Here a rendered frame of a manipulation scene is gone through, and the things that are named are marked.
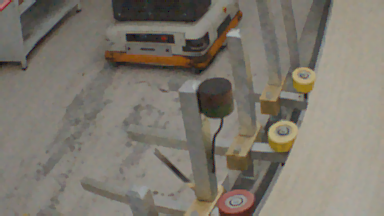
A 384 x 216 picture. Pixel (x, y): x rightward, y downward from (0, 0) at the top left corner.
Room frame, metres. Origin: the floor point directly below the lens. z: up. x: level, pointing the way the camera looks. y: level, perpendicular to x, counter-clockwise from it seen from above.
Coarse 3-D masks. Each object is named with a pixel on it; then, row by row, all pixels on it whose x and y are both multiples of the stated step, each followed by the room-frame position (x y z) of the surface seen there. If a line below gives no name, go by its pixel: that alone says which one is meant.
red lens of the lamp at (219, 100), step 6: (228, 90) 0.96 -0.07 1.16; (204, 96) 0.95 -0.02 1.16; (210, 96) 0.95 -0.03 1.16; (216, 96) 0.94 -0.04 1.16; (222, 96) 0.95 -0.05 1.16; (228, 96) 0.95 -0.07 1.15; (204, 102) 0.95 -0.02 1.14; (210, 102) 0.95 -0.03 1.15; (216, 102) 0.94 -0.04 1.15; (222, 102) 0.95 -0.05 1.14; (228, 102) 0.95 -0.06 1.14
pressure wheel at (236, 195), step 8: (232, 192) 0.95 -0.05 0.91; (240, 192) 0.95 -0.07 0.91; (248, 192) 0.94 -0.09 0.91; (224, 200) 0.93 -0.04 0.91; (232, 200) 0.93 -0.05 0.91; (240, 200) 0.92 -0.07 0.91; (248, 200) 0.91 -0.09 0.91; (224, 208) 0.90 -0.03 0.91; (232, 208) 0.90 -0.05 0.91; (240, 208) 0.89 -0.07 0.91; (248, 208) 0.89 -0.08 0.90
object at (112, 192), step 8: (88, 184) 1.09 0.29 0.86; (96, 184) 1.09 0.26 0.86; (104, 184) 1.09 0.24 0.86; (96, 192) 1.08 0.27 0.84; (104, 192) 1.07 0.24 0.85; (112, 192) 1.05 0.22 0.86; (120, 192) 1.05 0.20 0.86; (120, 200) 1.05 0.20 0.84; (160, 200) 1.01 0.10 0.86; (168, 200) 1.01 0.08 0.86; (160, 208) 0.99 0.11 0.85; (168, 208) 0.98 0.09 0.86; (176, 208) 0.98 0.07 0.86; (184, 208) 0.97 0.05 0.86; (216, 208) 0.96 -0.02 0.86
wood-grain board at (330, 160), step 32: (352, 0) 1.89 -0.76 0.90; (352, 32) 1.60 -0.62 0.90; (320, 64) 1.40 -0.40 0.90; (352, 64) 1.38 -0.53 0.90; (320, 96) 1.25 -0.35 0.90; (352, 96) 1.22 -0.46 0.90; (320, 128) 1.11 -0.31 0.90; (352, 128) 1.07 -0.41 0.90; (288, 160) 1.02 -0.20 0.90; (320, 160) 0.99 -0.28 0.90; (352, 160) 0.95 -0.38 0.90; (288, 192) 0.91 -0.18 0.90; (320, 192) 0.87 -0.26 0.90; (352, 192) 0.83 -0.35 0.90
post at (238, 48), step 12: (228, 36) 1.21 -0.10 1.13; (240, 36) 1.20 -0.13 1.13; (240, 48) 1.20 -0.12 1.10; (240, 60) 1.20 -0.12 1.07; (240, 72) 1.20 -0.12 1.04; (240, 84) 1.20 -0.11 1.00; (252, 84) 1.22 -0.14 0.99; (240, 96) 1.20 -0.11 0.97; (252, 96) 1.21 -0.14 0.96; (240, 108) 1.21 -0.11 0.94; (252, 108) 1.21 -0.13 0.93; (240, 120) 1.21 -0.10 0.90; (252, 120) 1.20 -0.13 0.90; (240, 132) 1.21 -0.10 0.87; (252, 132) 1.20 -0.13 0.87; (252, 168) 1.20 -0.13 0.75
